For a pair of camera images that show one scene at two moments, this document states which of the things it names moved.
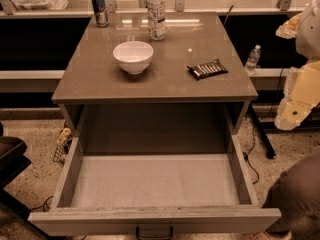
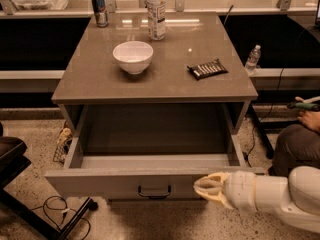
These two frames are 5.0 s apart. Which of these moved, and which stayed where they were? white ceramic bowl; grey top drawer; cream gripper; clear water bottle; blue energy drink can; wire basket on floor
Moved: grey top drawer; cream gripper
Stayed: white ceramic bowl; clear water bottle; wire basket on floor; blue energy drink can
